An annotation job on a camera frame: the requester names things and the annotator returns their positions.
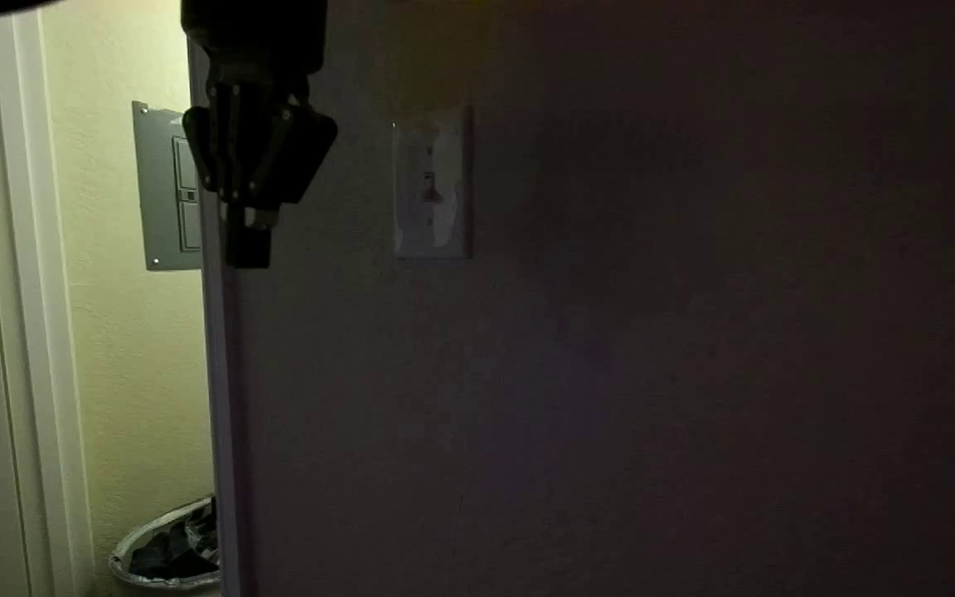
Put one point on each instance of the grey electrical panel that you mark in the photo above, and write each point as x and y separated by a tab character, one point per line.
165	187

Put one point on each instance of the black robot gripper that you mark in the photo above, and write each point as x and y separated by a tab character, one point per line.
254	43

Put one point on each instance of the white light switch plate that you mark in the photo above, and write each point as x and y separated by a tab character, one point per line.
434	185

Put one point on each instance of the trash can with black liner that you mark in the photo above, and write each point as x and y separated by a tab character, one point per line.
169	550

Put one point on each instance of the white door frame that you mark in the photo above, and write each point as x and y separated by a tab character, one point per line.
25	310

